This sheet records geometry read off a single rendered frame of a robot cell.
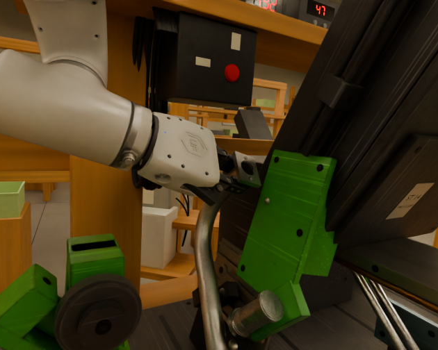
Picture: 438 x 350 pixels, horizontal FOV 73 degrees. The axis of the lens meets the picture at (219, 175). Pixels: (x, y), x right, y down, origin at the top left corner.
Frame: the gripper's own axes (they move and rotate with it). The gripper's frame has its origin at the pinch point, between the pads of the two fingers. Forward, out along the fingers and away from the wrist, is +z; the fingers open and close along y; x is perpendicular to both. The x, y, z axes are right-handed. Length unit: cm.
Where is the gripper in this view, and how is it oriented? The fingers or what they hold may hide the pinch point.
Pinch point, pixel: (234, 175)
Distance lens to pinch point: 46.2
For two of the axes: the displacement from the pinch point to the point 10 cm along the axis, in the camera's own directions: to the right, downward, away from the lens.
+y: -1.1, -8.0, 5.9
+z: 8.0, 2.8, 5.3
